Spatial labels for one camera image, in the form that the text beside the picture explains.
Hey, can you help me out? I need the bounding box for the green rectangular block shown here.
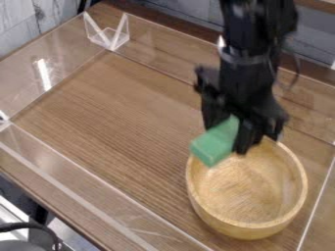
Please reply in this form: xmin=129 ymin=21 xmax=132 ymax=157
xmin=189 ymin=116 xmax=238 ymax=168

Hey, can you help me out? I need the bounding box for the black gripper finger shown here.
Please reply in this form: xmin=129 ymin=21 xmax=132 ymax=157
xmin=234 ymin=120 xmax=263 ymax=155
xmin=201 ymin=91 xmax=232 ymax=129

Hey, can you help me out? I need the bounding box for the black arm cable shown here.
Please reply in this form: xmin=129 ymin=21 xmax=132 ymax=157
xmin=269 ymin=32 xmax=301 ymax=92

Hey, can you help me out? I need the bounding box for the clear acrylic corner bracket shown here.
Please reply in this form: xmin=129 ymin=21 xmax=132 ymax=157
xmin=82 ymin=13 xmax=129 ymax=52

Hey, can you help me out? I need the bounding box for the brown wooden bowl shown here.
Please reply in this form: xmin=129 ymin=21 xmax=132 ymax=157
xmin=185 ymin=139 xmax=308 ymax=240

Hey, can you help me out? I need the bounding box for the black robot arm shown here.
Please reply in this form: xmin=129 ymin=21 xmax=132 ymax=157
xmin=189 ymin=0 xmax=299 ymax=159

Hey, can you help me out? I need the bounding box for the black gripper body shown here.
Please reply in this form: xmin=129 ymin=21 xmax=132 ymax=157
xmin=193 ymin=56 xmax=288 ymax=140

